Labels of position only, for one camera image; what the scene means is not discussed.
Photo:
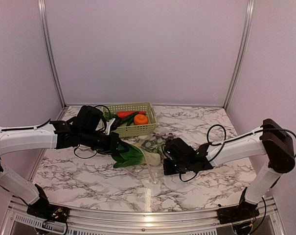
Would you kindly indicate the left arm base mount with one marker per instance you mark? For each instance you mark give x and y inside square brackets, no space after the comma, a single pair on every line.
[50,213]

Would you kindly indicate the fake purple grapes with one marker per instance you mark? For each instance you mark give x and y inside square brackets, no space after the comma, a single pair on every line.
[164,136]

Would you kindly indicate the fake green cucumber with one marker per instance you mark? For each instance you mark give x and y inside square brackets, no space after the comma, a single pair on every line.
[122,121]

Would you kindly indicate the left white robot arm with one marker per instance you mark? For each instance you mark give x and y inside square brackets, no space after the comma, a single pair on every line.
[18,139]

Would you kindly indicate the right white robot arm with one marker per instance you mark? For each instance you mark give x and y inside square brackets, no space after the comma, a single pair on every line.
[270,140]

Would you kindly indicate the green perforated plastic basket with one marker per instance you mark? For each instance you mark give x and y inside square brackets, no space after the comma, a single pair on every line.
[133,130]

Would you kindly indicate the front aluminium frame rail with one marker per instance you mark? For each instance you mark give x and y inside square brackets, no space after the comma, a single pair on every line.
[98,222]

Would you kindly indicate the right aluminium frame post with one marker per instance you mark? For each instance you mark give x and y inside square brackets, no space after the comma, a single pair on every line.
[241,53]

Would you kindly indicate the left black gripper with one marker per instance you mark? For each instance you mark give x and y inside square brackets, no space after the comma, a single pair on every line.
[112,145]

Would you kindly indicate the fake red carrot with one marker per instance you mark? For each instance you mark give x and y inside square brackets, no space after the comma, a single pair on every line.
[128,113]

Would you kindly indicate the clear dotted zip bag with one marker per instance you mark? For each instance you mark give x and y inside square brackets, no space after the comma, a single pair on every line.
[151,168]

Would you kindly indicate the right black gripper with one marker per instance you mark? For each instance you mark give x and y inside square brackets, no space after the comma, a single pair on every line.
[168,170]

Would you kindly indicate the fake orange tangerine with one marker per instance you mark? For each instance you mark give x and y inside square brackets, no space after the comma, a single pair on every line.
[141,119]

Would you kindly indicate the fake green leafy vegetable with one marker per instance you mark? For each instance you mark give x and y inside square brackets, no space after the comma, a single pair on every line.
[138,156]

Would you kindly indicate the left aluminium frame post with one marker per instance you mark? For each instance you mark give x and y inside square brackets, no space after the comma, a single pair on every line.
[49,50]

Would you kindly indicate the fake green grapes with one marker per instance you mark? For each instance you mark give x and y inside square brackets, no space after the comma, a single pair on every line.
[152,146]

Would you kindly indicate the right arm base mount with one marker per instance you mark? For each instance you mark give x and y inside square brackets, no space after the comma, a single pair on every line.
[236,213]

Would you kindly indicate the aluminium frame post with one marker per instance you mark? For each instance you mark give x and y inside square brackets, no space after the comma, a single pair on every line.
[241,53]
[49,50]

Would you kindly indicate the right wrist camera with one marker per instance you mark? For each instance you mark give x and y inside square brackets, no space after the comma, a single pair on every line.
[165,152]

